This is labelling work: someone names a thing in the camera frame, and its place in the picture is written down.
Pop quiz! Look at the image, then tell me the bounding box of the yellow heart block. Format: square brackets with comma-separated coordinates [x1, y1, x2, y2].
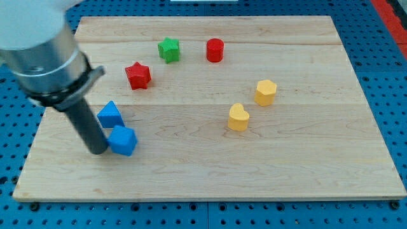
[228, 103, 250, 132]

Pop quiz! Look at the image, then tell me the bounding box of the red star block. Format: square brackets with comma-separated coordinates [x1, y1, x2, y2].
[125, 62, 151, 90]

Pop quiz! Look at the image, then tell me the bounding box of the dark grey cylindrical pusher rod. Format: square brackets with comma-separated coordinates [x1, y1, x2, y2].
[64, 98, 108, 155]

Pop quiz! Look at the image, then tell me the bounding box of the yellow hexagon block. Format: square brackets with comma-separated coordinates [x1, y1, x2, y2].
[254, 80, 277, 106]

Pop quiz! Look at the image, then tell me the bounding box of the blue cube block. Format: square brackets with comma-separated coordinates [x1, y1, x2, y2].
[107, 125, 138, 156]

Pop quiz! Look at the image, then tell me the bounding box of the blue triangle block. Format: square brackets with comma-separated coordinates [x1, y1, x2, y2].
[97, 101, 125, 128]

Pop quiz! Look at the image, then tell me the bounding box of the red cylinder block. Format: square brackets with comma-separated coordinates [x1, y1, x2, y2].
[206, 38, 224, 62]

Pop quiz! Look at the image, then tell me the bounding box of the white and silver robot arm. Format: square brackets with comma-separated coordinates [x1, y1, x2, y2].
[1, 0, 108, 155]

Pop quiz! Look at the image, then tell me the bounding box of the green star block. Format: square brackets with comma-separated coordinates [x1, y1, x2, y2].
[158, 38, 180, 63]

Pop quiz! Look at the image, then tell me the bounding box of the light wooden board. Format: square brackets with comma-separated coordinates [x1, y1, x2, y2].
[13, 16, 406, 202]

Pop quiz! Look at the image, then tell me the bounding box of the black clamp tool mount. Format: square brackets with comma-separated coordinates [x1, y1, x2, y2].
[25, 52, 106, 111]

